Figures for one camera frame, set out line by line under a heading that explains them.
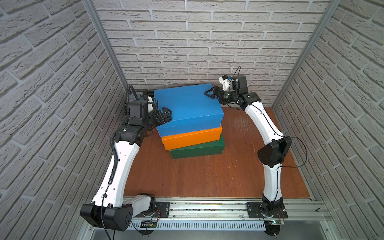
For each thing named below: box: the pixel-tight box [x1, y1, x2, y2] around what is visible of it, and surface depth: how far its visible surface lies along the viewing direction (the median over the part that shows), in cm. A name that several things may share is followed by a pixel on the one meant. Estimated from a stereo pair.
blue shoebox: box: [154, 83, 224, 137], surface depth 74 cm
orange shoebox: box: [161, 126, 223, 151], surface depth 80 cm
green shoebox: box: [169, 133, 226, 159], surface depth 87 cm
